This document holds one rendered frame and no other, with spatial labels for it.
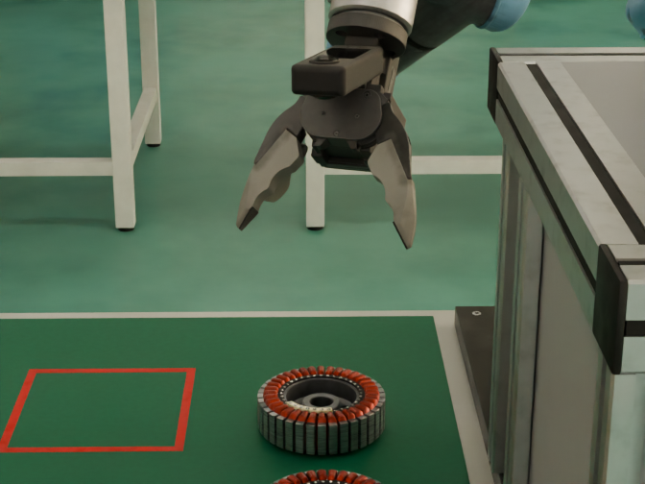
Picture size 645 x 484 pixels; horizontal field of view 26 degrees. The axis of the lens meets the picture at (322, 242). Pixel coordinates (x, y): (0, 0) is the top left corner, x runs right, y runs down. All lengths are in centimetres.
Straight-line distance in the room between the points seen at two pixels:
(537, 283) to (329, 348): 54
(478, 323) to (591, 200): 70
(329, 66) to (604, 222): 47
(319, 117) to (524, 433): 38
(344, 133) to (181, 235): 265
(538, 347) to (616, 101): 16
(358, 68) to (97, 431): 39
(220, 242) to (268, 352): 238
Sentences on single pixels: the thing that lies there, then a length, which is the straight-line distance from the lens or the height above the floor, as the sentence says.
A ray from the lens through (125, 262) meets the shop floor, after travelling 365.
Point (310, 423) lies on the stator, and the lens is 118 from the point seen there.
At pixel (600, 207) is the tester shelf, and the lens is 70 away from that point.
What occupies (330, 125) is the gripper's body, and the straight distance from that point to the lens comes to 119.
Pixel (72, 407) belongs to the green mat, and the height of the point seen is 75.
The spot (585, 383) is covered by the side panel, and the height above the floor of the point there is 101.
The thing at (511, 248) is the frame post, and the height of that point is 96.
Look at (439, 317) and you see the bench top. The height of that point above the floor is 75.
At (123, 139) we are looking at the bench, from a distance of 377.
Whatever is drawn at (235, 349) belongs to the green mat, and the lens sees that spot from 139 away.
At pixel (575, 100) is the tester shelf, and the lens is 90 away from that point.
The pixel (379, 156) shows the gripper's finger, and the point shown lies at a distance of 117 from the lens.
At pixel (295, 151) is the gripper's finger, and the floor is 99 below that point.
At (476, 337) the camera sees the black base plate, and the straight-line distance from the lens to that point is 138.
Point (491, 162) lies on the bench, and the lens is 380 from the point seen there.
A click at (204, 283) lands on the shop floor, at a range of 349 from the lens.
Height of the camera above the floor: 135
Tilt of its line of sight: 21 degrees down
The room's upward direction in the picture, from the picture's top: straight up
